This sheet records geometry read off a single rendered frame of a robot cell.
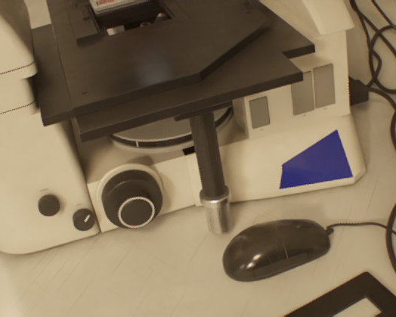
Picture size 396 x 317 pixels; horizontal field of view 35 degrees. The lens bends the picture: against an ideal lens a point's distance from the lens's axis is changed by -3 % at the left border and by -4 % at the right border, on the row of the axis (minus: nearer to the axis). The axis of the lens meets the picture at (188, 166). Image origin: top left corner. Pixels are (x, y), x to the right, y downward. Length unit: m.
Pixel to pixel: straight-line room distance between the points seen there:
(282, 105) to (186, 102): 0.19
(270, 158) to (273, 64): 0.16
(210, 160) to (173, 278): 0.13
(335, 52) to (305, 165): 0.13
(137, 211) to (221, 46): 0.19
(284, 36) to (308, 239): 0.21
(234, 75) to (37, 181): 0.24
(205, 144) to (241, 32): 0.12
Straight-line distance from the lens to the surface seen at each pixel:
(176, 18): 0.71
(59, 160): 0.68
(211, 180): 0.65
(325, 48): 0.71
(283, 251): 0.64
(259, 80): 0.57
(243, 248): 0.64
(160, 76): 0.58
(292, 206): 0.73
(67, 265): 0.72
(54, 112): 0.62
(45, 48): 0.78
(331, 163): 0.74
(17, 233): 0.72
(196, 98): 0.56
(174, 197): 0.73
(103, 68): 0.63
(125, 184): 0.67
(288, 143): 0.73
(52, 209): 0.69
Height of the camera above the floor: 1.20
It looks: 34 degrees down
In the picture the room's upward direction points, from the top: 11 degrees counter-clockwise
